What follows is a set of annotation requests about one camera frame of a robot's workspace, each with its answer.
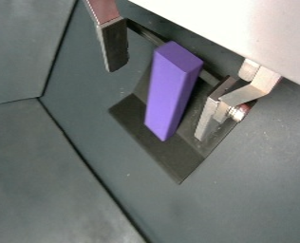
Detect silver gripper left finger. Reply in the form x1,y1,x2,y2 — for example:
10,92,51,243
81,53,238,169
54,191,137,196
83,0,129,72

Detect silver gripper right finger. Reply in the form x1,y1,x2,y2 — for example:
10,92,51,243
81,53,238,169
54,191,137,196
194,59,282,140

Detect black curved fixture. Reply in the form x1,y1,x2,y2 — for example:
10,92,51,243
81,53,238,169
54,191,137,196
107,18,260,185

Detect purple rectangular block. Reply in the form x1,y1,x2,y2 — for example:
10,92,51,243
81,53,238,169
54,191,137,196
145,42,204,141

